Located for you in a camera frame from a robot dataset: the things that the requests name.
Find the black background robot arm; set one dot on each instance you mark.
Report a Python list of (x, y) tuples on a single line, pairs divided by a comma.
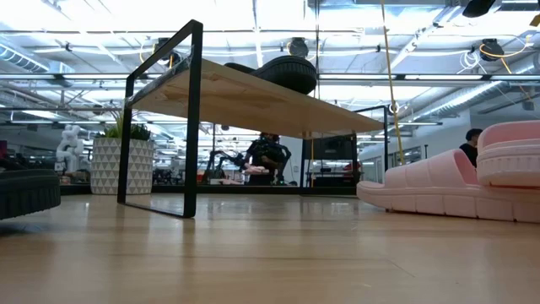
[(215, 164)]

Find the white humanoid robot figure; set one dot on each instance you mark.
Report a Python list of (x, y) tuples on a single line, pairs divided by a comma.
[(69, 148)]

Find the black cabinet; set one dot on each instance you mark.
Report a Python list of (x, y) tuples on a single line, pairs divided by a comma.
[(333, 148)]

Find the black slide sandal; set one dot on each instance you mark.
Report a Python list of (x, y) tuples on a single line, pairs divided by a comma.
[(25, 194), (287, 74)]

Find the person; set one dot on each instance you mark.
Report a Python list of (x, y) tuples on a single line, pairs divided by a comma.
[(261, 156), (469, 154)]

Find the pink slide sandal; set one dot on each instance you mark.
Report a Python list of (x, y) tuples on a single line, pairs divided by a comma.
[(510, 164), (443, 198)]

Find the plant in white patterned pot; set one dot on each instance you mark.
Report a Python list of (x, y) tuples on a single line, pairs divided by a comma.
[(105, 169)]

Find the wooden shelf with black frame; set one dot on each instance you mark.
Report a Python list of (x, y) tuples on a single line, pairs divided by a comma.
[(253, 105)]

